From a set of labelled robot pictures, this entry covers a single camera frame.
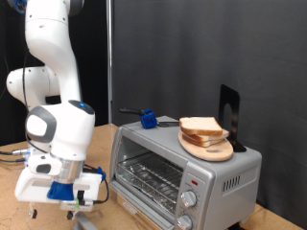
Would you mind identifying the silver toaster oven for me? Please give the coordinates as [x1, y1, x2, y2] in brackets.
[108, 115, 263, 230]

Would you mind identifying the glass oven door with handle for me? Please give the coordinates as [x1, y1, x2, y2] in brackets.
[72, 183, 154, 230]

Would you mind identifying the black fabric backdrop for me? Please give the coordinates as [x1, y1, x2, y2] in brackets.
[0, 0, 110, 147]

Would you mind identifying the black metal bookend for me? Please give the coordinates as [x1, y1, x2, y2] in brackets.
[218, 84, 248, 153]

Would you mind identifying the metal spatula with blue block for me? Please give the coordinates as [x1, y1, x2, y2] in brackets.
[119, 107, 180, 129]

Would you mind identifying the vertical metal pole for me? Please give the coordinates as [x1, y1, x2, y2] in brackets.
[106, 0, 113, 125]

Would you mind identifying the silver oven knob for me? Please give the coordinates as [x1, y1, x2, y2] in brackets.
[180, 190, 199, 208]
[176, 214, 194, 230]

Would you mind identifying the wire oven rack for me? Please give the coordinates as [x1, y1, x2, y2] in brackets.
[116, 152, 184, 214]

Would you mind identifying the black base cable silver connector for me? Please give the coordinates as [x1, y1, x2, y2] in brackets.
[0, 147, 33, 156]

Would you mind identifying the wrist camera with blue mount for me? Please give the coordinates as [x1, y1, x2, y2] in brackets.
[47, 181, 95, 212]

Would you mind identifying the blue cable clip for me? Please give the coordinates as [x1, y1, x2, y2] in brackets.
[96, 166, 107, 182]

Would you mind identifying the oval wooden cutting board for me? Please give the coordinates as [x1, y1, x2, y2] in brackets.
[177, 130, 234, 162]

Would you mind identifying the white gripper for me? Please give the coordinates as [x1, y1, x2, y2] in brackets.
[13, 154, 104, 220]

